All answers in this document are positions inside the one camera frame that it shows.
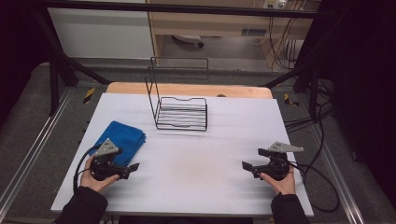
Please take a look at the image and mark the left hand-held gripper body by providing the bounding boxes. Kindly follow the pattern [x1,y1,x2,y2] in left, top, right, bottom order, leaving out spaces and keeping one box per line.
[89,138,131,182]

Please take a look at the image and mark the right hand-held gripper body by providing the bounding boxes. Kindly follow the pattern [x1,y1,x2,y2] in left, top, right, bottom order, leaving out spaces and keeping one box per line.
[251,141,304,182]

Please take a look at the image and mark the person's left hand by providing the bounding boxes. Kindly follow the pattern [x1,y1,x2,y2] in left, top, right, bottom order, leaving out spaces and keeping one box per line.
[79,155,120,194]

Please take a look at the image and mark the person's right hand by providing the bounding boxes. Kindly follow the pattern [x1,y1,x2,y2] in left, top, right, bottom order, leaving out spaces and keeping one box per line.
[259,165,297,197]

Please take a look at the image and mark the blue towel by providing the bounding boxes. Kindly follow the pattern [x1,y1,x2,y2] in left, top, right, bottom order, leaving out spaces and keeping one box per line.
[89,119,147,168]

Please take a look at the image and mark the white table cover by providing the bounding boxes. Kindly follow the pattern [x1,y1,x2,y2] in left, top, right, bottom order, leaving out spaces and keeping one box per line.
[50,92,315,217]

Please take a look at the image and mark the yellow black tape strip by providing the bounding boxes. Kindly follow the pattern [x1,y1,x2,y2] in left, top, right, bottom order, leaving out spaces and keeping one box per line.
[82,87,96,105]
[283,92,301,107]

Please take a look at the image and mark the black curtain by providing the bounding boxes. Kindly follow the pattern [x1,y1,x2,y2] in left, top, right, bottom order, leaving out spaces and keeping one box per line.
[303,0,396,206]
[0,0,60,125]

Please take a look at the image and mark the white cabinet panel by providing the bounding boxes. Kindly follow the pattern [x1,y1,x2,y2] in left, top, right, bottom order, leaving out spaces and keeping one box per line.
[47,7,156,61]

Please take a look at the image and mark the office chair base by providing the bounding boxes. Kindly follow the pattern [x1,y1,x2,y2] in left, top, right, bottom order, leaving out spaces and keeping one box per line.
[170,34,205,49]

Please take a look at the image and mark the wooden desk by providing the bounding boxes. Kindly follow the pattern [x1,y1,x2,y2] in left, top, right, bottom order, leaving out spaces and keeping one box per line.
[145,0,322,68]

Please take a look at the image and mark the white power strip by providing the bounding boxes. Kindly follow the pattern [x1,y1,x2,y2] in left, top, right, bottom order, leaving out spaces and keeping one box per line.
[262,0,288,10]

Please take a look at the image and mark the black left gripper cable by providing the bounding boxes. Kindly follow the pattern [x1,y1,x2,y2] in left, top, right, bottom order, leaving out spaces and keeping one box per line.
[72,144,103,192]

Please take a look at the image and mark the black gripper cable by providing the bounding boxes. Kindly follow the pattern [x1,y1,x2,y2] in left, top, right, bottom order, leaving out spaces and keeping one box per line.
[288,161,341,214]
[72,144,103,192]

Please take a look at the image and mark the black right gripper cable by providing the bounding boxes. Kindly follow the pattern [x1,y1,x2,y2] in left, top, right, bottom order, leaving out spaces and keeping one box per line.
[288,161,341,214]

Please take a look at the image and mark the aluminium floor rail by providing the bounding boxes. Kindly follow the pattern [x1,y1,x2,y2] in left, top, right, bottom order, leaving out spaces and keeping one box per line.
[0,88,75,214]
[306,122,366,224]

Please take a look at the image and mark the black floor cables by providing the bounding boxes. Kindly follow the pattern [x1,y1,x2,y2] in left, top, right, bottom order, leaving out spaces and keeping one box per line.
[283,77,335,133]

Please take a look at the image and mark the black wire rack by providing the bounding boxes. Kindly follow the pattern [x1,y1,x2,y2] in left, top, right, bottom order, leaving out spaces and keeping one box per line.
[144,56,210,133]

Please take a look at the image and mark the hanging cable bundle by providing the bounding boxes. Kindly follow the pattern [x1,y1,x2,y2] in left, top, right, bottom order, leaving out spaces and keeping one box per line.
[266,16,301,70]

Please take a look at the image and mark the black metal frame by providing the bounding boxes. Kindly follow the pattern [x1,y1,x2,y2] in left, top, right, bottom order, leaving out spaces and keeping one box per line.
[29,0,335,124]

